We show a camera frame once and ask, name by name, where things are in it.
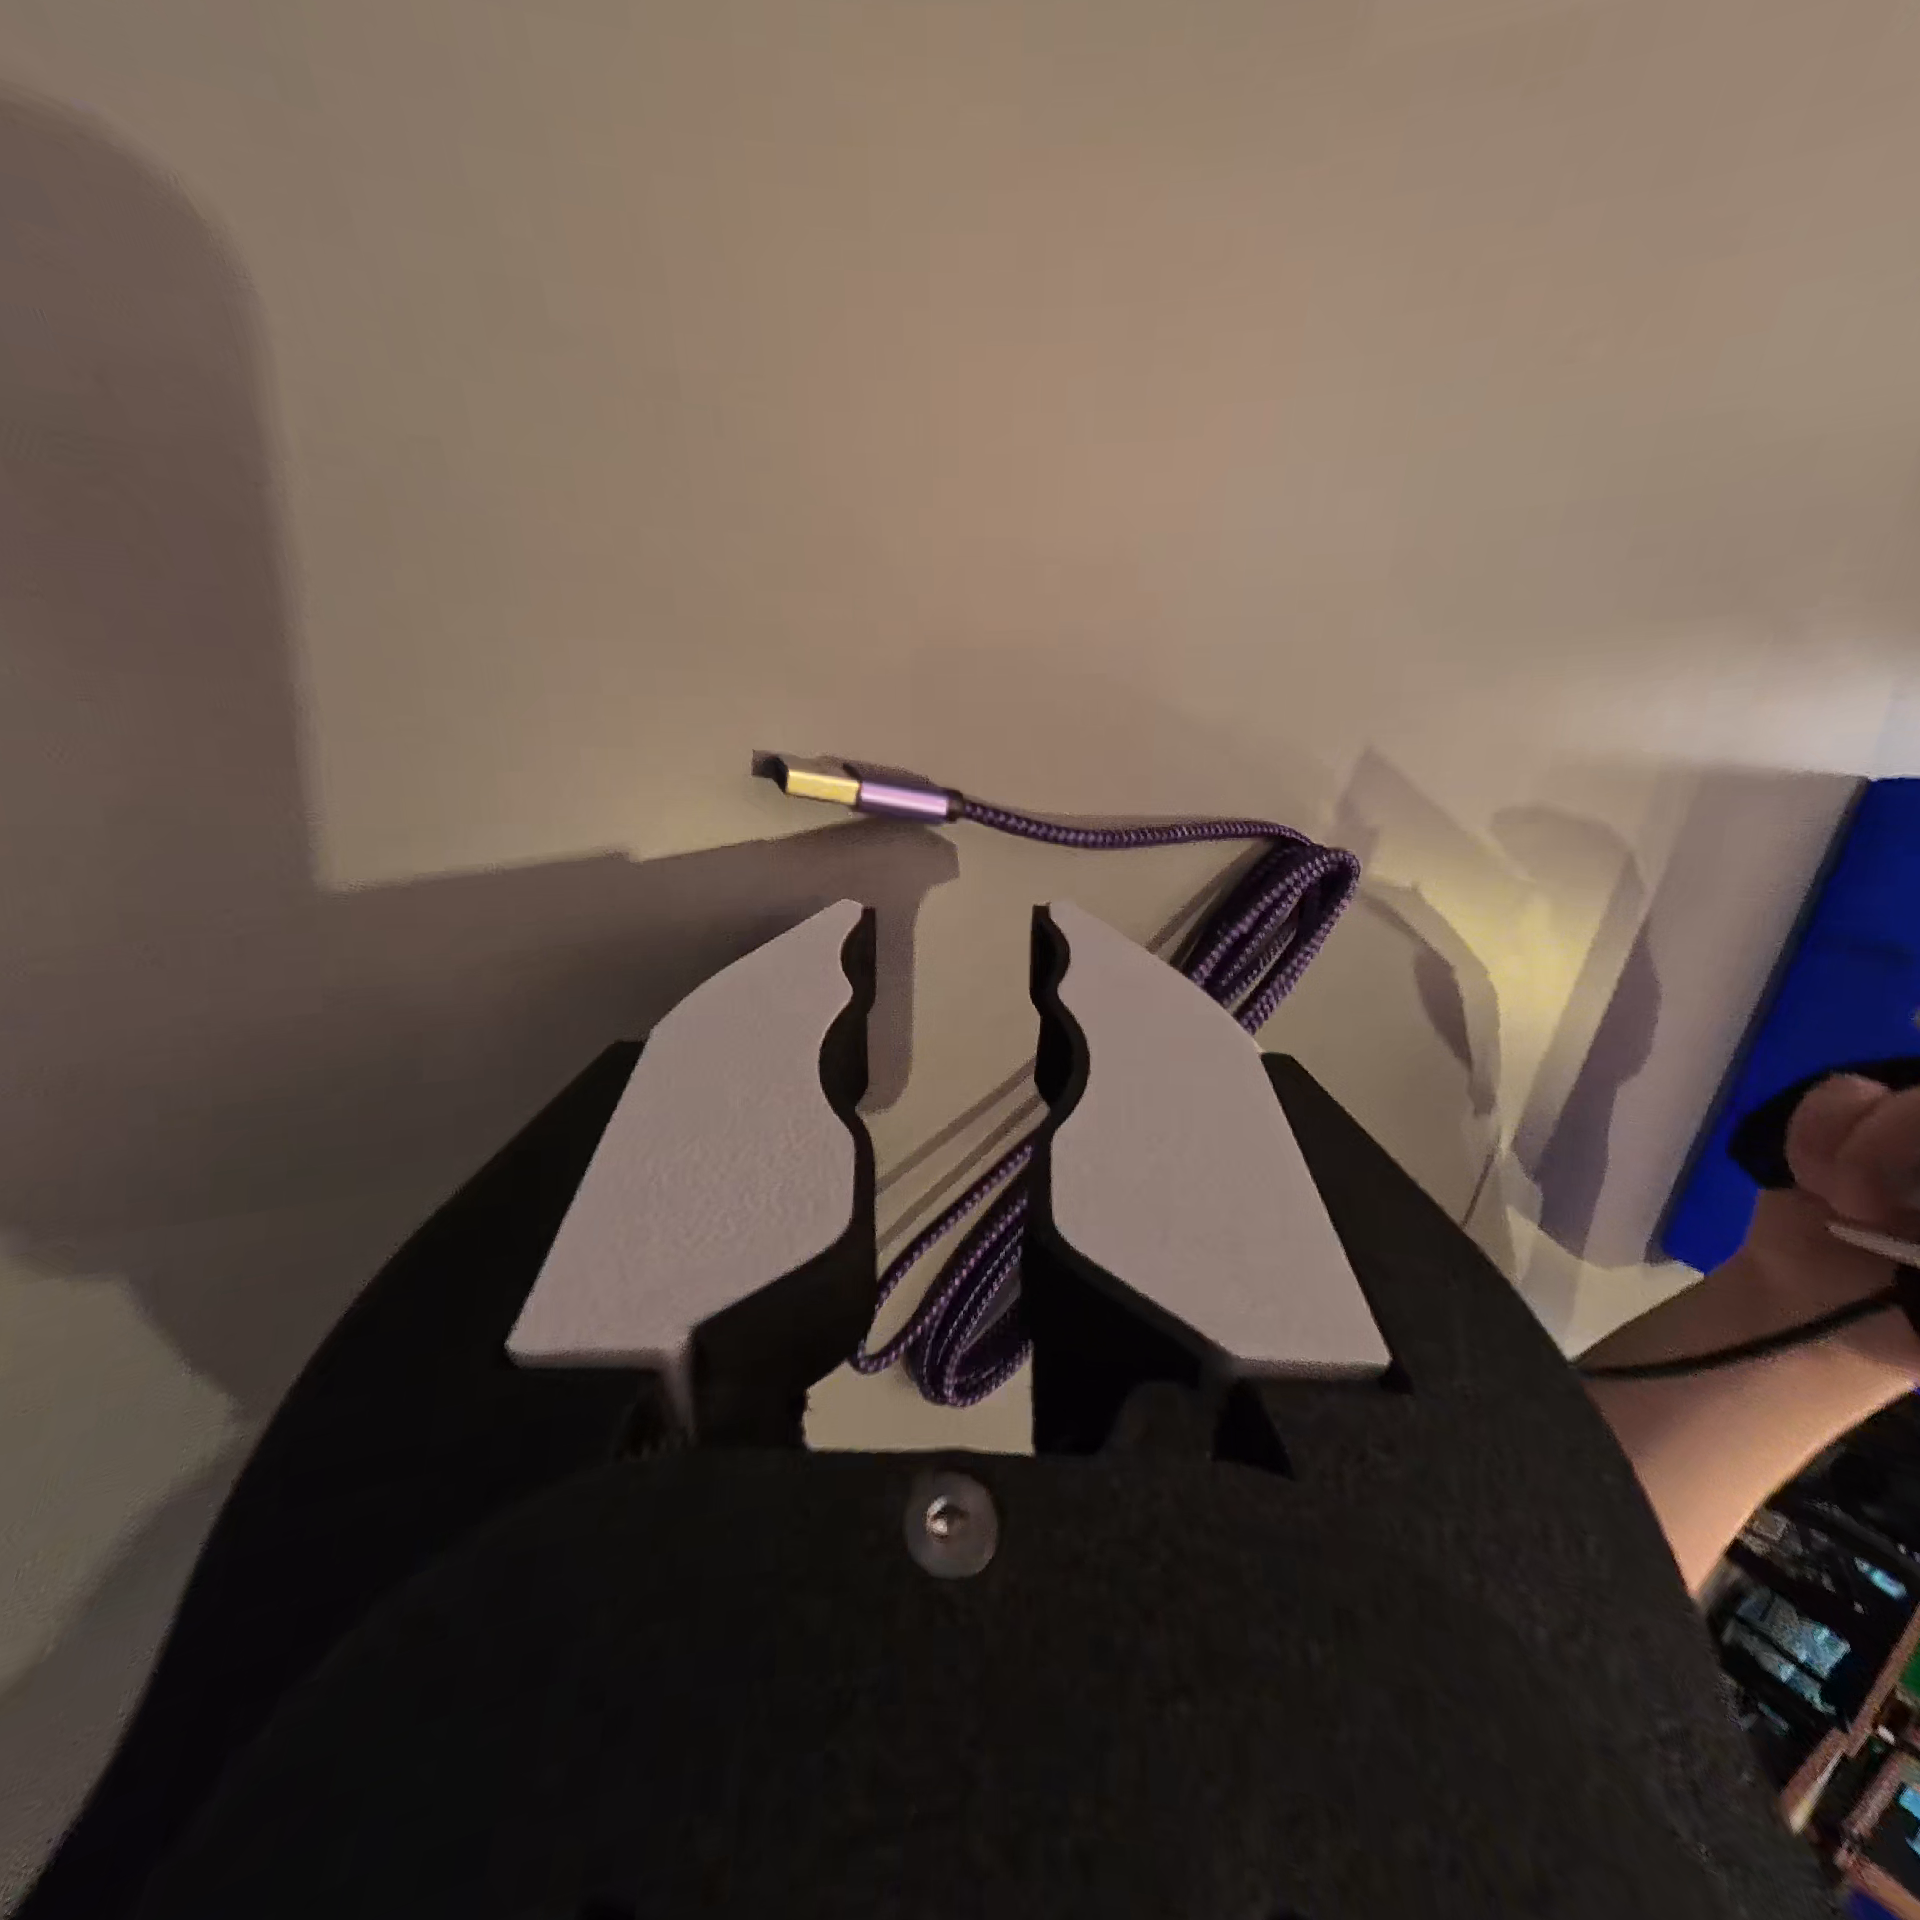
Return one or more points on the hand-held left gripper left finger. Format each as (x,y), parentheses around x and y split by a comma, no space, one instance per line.
(704,1171)

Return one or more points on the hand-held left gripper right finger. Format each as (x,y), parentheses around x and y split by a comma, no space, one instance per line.
(1200,1184)

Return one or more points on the blue plastic bin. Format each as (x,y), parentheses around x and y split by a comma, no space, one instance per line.
(1799,974)

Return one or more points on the person's right forearm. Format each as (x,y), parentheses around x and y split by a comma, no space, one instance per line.
(1695,1442)

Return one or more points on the person's right hand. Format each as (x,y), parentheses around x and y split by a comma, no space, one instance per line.
(1869,1155)

